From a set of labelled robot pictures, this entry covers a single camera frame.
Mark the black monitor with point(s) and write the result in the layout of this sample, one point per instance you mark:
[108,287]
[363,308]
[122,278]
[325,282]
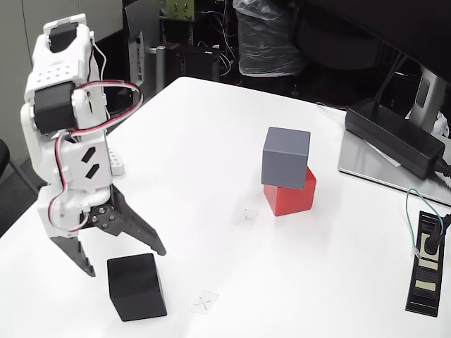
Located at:
[405,21]

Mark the green box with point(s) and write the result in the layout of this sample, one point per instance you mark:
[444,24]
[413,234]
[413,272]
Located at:
[179,8]

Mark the silver upright device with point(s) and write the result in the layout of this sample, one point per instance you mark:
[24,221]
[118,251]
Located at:
[160,63]

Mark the black chair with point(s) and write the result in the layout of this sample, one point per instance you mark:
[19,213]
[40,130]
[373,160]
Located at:
[3,155]

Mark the black cube block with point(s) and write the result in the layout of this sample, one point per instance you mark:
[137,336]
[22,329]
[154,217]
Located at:
[135,285]

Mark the plastic-wrapped black object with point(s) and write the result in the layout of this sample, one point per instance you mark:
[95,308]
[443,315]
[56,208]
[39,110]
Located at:
[264,42]

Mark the silver monitor stand base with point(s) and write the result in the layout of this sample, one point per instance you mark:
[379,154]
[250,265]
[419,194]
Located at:
[356,162]

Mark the grey cube block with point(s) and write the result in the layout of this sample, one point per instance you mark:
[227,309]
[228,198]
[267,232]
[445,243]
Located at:
[283,162]

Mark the black power strip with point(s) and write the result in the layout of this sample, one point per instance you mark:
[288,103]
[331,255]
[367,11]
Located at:
[426,281]

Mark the black power adapter brick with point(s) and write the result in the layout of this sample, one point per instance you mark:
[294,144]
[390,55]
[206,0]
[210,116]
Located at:
[391,137]

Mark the black box with red strip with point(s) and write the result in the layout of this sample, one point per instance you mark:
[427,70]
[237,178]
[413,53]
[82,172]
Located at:
[190,56]

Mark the red cube block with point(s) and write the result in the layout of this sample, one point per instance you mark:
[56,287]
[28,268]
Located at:
[294,200]

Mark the silver monitor stand neck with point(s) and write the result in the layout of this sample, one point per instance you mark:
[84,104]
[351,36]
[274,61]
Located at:
[428,95]

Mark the clear tape mark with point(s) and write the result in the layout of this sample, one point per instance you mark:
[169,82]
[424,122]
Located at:
[248,216]

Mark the black power plug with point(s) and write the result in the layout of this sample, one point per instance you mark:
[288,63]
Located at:
[431,243]

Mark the crumpled white plastic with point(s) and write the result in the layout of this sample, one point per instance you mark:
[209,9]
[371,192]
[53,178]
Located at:
[442,123]

